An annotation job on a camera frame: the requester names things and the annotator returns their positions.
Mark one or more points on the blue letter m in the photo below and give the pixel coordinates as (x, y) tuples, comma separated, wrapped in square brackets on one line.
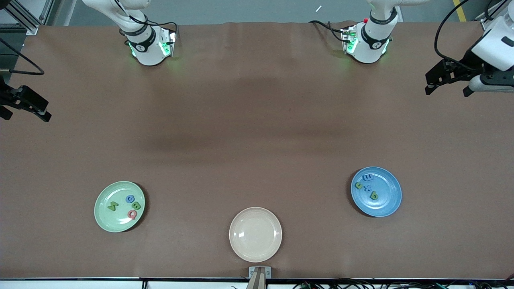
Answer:
[(367, 177)]

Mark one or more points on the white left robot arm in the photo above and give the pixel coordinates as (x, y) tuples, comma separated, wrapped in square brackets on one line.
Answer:
[(373, 44)]

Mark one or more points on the red letter Q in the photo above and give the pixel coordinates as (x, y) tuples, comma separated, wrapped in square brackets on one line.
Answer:
[(132, 214)]

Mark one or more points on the green letter N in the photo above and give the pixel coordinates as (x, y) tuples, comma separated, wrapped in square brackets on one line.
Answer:
[(113, 206)]

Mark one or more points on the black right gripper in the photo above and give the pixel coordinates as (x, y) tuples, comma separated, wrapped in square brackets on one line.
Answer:
[(5, 97)]

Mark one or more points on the blue plate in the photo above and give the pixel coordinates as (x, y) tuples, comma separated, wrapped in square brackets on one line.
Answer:
[(385, 206)]

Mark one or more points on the green plate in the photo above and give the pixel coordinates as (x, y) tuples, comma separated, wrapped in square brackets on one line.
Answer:
[(108, 220)]

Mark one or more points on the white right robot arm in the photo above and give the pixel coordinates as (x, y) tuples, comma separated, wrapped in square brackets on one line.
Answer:
[(146, 52)]

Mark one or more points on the aluminium frame profile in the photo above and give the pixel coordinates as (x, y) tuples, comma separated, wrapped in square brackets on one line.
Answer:
[(481, 17), (30, 27)]

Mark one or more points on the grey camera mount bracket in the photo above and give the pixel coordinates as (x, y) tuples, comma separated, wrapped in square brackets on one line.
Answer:
[(260, 277)]

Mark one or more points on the green letter b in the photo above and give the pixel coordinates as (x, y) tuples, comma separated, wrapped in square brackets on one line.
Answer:
[(374, 195), (136, 206)]

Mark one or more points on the beige plate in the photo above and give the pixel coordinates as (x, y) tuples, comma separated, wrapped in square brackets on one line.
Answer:
[(255, 235)]

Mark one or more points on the brown table cover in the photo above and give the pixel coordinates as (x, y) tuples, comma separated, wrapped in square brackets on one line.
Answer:
[(441, 249)]

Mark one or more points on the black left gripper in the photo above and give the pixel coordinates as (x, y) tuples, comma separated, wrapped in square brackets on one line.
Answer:
[(465, 65)]

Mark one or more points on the blue letter C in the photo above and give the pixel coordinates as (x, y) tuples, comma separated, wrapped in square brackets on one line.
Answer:
[(130, 198)]

